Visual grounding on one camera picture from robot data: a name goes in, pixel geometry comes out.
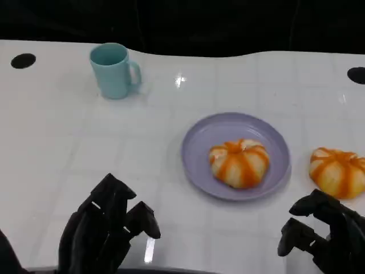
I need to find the black table grommet hole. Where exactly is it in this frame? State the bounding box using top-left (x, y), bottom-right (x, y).
top-left (10, 53), bottom-right (37, 69)
top-left (347, 67), bottom-right (365, 85)

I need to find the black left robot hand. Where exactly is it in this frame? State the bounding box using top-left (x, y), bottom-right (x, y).
top-left (58, 173), bottom-right (161, 274)

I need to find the pale green mug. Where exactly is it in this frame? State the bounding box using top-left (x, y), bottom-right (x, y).
top-left (90, 42), bottom-right (143, 100)

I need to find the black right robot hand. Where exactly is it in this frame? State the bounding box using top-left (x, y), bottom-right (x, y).
top-left (278, 188), bottom-right (365, 274)

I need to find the lilac plate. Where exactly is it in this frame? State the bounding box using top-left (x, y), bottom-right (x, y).
top-left (181, 112), bottom-right (291, 202)

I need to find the orange and white bread roll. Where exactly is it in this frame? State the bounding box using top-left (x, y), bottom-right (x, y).
top-left (309, 147), bottom-right (365, 200)
top-left (209, 139), bottom-right (270, 189)

